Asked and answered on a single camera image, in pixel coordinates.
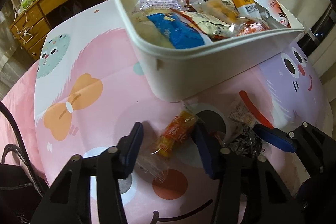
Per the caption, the black cookie packet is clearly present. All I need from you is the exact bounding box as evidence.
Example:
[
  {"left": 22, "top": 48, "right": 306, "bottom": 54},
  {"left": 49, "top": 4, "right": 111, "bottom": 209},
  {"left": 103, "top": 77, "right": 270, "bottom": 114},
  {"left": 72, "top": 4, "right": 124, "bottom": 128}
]
[{"left": 228, "top": 122, "right": 263, "bottom": 158}]

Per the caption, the orange twist snack packet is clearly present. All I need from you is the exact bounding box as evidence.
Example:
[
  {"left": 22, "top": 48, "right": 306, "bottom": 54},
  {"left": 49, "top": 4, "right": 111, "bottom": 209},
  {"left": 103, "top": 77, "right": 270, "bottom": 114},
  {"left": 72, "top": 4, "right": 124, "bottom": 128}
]
[{"left": 154, "top": 110, "right": 198, "bottom": 158}]

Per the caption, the small red snack packet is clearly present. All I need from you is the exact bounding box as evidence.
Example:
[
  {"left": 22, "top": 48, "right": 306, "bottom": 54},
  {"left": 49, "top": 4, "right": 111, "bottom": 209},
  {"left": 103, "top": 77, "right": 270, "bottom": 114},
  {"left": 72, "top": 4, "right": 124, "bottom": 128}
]
[{"left": 233, "top": 16, "right": 270, "bottom": 36}]

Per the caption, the blue snack packet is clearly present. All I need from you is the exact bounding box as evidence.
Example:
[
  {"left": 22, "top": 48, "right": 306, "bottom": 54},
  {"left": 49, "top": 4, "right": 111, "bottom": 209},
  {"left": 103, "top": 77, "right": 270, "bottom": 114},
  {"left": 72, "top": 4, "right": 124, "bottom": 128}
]
[{"left": 147, "top": 12, "right": 213, "bottom": 50}]

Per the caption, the pale puffed snack bag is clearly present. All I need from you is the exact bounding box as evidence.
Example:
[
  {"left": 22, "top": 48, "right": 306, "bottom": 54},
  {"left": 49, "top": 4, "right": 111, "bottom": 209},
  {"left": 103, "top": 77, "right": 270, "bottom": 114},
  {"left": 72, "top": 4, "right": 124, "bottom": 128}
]
[{"left": 130, "top": 12, "right": 174, "bottom": 49}]

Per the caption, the red white cookies packet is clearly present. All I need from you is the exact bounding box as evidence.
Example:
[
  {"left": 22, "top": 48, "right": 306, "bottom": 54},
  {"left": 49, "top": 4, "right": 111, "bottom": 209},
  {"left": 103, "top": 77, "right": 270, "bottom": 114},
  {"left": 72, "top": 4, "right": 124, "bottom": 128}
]
[{"left": 171, "top": 9, "right": 235, "bottom": 39}]

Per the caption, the large white red snack bag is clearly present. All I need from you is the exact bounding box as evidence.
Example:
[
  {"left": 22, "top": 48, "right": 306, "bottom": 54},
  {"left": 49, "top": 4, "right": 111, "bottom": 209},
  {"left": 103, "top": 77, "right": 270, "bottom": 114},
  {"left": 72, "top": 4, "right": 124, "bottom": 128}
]
[{"left": 254, "top": 0, "right": 291, "bottom": 29}]

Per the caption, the white purple bread packet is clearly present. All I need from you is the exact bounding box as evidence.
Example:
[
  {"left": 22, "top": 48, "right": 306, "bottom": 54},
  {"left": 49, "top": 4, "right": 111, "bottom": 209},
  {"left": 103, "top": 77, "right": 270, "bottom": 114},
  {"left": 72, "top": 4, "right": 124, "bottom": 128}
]
[{"left": 133, "top": 0, "right": 183, "bottom": 12}]

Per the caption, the orange fried snack bag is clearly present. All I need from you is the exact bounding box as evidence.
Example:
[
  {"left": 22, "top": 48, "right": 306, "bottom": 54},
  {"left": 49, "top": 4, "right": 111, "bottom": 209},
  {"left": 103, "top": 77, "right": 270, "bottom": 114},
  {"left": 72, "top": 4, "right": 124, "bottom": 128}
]
[{"left": 203, "top": 0, "right": 239, "bottom": 23}]

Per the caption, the brown star wrapper snack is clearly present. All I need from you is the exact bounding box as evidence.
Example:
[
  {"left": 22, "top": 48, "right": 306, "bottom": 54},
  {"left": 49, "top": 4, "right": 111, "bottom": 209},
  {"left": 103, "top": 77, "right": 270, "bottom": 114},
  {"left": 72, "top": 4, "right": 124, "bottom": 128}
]
[{"left": 179, "top": 0, "right": 205, "bottom": 12}]

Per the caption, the black shoulder bag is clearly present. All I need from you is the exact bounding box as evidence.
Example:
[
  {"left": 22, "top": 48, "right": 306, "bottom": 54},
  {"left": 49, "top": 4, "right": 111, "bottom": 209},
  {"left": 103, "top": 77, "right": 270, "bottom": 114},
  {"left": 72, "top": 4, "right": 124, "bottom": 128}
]
[{"left": 1, "top": 144, "right": 42, "bottom": 223}]

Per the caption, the cartoon printed tablecloth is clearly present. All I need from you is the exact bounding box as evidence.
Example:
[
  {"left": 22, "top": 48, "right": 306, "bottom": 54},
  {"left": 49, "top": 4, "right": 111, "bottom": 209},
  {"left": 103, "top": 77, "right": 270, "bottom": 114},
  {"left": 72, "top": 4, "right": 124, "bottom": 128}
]
[{"left": 34, "top": 0, "right": 333, "bottom": 223}]

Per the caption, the pink bed quilt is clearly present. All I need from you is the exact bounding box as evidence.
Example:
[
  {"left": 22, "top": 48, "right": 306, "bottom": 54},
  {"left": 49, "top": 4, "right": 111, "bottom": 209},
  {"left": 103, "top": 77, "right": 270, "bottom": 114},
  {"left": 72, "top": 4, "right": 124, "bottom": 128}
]
[{"left": 0, "top": 61, "right": 47, "bottom": 182}]

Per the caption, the white plastic storage bin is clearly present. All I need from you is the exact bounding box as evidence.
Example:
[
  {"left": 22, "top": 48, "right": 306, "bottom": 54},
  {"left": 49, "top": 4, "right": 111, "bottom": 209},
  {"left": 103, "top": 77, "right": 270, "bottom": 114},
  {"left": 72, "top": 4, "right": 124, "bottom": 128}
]
[{"left": 114, "top": 0, "right": 304, "bottom": 102}]

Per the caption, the wooden desk with drawers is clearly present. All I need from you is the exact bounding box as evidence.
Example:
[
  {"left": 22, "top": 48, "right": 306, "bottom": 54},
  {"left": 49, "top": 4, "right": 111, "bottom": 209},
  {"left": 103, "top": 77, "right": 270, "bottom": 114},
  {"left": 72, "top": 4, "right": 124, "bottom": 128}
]
[{"left": 10, "top": 0, "right": 106, "bottom": 60}]

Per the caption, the green tissue pack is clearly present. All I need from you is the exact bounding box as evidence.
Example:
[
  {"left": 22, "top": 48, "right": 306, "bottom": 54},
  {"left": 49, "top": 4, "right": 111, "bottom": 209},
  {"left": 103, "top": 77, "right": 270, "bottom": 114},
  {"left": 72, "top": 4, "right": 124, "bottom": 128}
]
[{"left": 21, "top": 0, "right": 34, "bottom": 10}]

